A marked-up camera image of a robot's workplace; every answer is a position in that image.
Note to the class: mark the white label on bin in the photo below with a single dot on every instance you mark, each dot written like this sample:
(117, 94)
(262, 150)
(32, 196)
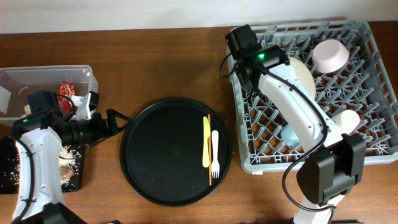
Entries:
(5, 96)

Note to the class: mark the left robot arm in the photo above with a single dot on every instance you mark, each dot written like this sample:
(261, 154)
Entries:
(40, 136)

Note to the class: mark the clear plastic waste bin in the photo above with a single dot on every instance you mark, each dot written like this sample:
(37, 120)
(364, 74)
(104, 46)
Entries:
(23, 81)

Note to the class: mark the red snack wrapper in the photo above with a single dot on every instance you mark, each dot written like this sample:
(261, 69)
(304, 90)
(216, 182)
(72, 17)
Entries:
(66, 89)

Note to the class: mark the white plastic fork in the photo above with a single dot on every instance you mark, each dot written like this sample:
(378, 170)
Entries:
(215, 166)

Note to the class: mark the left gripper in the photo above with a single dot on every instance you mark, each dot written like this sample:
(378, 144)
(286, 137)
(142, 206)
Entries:
(104, 125)

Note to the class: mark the small pink plate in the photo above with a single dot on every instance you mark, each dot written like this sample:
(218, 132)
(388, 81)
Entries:
(330, 55)

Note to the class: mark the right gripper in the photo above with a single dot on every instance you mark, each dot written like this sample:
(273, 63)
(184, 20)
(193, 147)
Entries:
(241, 43)

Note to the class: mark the round black serving tray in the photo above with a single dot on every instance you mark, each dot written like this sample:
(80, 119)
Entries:
(161, 152)

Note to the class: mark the blue cup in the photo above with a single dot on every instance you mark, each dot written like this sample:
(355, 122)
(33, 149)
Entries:
(289, 136)

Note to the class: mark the orange chopstick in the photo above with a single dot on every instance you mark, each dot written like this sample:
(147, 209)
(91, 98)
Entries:
(209, 151)

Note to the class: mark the white rice pile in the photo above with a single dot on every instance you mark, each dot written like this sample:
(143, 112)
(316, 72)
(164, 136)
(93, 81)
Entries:
(67, 163)

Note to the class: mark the large beige plate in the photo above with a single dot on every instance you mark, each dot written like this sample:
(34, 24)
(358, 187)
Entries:
(304, 76)

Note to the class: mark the black rectangular tray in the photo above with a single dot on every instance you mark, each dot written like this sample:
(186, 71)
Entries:
(9, 152)

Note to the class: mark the white cup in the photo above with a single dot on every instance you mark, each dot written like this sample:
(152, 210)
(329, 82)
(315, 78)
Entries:
(347, 120)

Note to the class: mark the grey dishwasher rack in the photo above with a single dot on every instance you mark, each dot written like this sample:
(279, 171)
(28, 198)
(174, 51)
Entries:
(361, 85)

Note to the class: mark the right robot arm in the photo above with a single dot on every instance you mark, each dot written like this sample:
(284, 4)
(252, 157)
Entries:
(333, 159)

